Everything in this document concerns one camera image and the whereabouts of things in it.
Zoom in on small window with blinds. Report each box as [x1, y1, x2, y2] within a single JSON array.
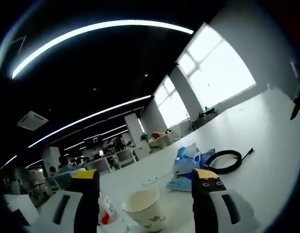
[[153, 75, 191, 128]]

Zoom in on large window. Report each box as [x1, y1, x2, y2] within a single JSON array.
[[177, 24, 257, 110]]

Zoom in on hanging dark screen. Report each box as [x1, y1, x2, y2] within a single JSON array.
[[84, 137, 102, 145]]

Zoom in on clear water bottle red label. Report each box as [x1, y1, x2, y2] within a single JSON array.
[[97, 191, 128, 233]]

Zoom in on white table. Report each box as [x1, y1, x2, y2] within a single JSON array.
[[3, 87, 300, 233]]

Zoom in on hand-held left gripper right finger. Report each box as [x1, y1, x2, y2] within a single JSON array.
[[192, 168, 265, 233]]

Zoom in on long ceiling light strip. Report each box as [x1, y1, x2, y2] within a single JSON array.
[[12, 19, 194, 80], [28, 95, 152, 148]]

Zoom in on white office chair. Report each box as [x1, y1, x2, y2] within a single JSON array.
[[53, 171, 75, 192], [115, 149, 138, 168]]

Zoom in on small blue tissue packet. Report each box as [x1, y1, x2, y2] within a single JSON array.
[[173, 143, 203, 177]]

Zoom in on dark items by window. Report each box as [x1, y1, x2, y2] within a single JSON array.
[[197, 106, 217, 118]]

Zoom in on ceiling air vent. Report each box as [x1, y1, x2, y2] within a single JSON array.
[[18, 111, 49, 131]]

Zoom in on white power strip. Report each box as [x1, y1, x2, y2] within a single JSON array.
[[142, 173, 171, 187]]

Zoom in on low white cabinet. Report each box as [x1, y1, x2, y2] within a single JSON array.
[[148, 135, 176, 149]]

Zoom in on black cable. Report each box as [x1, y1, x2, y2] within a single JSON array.
[[205, 147, 255, 175]]

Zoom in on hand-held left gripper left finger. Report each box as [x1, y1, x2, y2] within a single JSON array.
[[25, 169, 101, 233]]

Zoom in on white paper cup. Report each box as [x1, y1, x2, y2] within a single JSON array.
[[122, 188, 166, 233]]

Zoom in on blue wipes packet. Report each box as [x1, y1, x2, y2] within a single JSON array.
[[166, 148, 216, 192]]

